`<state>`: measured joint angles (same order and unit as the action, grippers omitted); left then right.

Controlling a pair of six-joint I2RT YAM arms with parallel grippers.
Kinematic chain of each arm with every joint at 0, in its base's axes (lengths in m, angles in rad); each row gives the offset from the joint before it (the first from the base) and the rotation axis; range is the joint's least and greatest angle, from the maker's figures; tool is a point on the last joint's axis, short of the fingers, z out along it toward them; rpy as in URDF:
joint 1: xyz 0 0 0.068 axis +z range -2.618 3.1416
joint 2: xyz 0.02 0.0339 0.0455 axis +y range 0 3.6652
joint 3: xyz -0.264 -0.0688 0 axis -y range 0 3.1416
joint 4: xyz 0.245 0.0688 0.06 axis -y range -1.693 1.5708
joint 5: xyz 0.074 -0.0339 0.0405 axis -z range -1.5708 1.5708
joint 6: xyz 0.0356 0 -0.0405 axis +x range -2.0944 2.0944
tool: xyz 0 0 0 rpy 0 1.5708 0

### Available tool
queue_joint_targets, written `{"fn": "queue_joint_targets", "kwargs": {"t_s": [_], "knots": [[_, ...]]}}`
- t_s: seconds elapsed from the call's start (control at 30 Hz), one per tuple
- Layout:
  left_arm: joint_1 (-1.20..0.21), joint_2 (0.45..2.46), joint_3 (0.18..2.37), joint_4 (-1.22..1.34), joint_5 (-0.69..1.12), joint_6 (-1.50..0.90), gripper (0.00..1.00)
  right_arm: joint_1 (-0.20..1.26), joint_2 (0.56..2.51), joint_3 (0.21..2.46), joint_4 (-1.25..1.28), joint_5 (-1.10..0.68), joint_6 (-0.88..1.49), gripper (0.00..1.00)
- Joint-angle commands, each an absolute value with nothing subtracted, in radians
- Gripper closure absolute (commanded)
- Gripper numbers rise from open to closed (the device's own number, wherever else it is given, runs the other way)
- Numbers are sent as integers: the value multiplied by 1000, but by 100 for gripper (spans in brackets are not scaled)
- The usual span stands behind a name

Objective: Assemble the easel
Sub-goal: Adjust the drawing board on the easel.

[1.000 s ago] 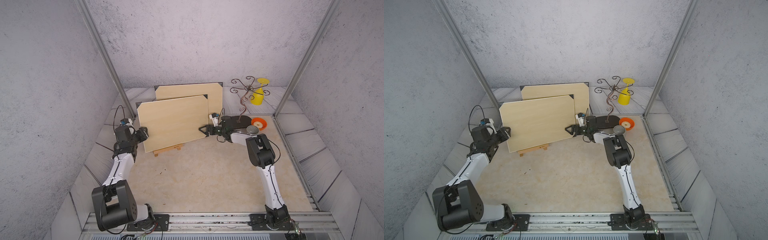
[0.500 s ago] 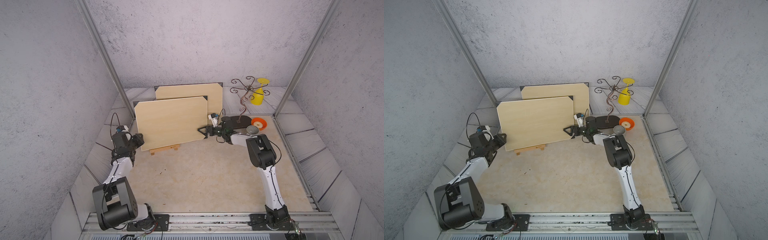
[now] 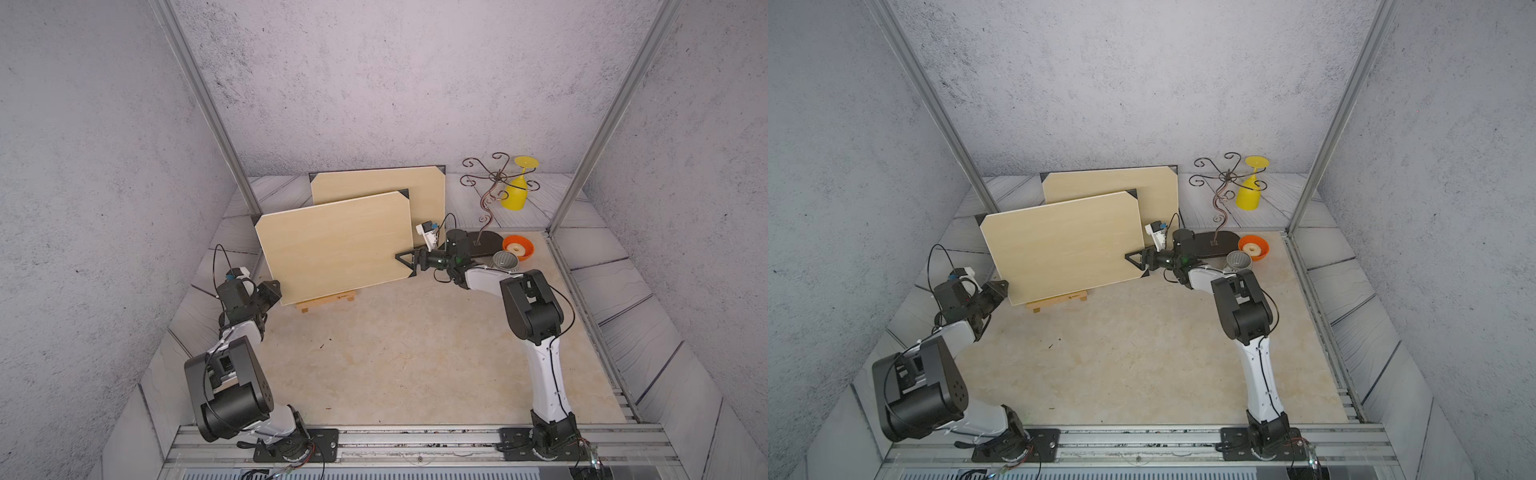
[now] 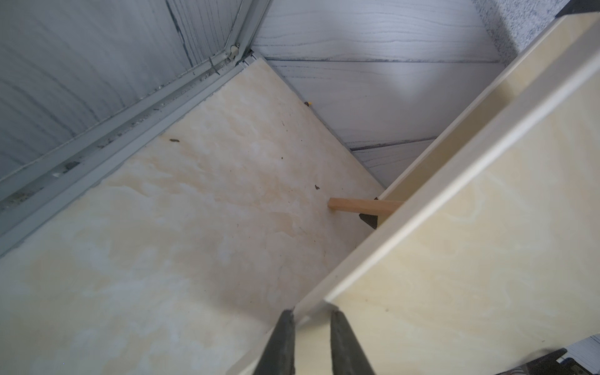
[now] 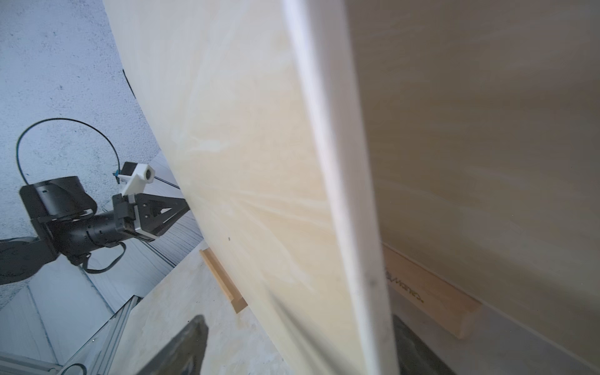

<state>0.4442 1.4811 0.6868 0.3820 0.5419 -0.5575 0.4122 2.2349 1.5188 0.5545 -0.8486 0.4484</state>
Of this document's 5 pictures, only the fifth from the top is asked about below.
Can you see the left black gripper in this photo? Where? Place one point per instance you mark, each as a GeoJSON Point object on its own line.
{"type": "Point", "coordinates": [145, 216]}

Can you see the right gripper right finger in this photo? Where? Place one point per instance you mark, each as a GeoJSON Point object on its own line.
{"type": "Point", "coordinates": [414, 356]}

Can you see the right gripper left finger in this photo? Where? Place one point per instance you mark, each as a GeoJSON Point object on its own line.
{"type": "Point", "coordinates": [184, 353]}

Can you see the light wooden canvas board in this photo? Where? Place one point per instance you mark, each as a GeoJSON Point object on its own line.
{"type": "Point", "coordinates": [482, 122]}
{"type": "Point", "coordinates": [255, 106]}

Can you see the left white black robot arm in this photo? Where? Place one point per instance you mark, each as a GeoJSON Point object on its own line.
{"type": "Point", "coordinates": [67, 223]}

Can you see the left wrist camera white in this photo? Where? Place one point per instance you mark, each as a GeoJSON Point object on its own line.
{"type": "Point", "coordinates": [133, 178]}

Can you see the aluminium front rail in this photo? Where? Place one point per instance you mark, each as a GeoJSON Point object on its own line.
{"type": "Point", "coordinates": [94, 357]}

